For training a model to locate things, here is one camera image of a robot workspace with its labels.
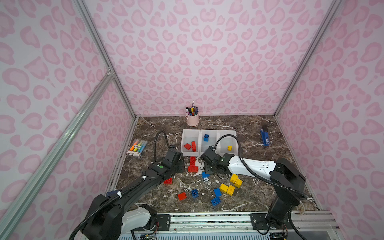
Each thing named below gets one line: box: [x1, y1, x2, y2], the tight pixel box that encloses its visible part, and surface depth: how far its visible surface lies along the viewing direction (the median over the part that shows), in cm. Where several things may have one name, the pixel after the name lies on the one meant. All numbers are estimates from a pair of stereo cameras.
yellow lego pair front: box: [219, 183, 235, 196], surface depth 84 cm
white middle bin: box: [199, 129, 220, 157], surface depth 105 cm
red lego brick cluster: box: [187, 156, 199, 173], surface depth 92 cm
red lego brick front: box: [178, 192, 187, 201], surface depth 83 cm
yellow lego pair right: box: [230, 173, 243, 188], surface depth 86 cm
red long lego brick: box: [191, 141, 197, 152], surface depth 103 cm
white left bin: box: [180, 129, 201, 157], surface depth 103 cm
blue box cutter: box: [260, 128, 270, 147], surface depth 105 cm
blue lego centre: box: [201, 171, 211, 179], surface depth 90 cm
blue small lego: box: [214, 188, 222, 197], surface depth 84 cm
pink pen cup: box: [185, 100, 200, 127], surface depth 109 cm
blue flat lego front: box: [211, 196, 222, 207], surface depth 81 cm
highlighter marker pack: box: [126, 138, 148, 159], surface depth 102 cm
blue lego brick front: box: [191, 189, 199, 198], surface depth 82 cm
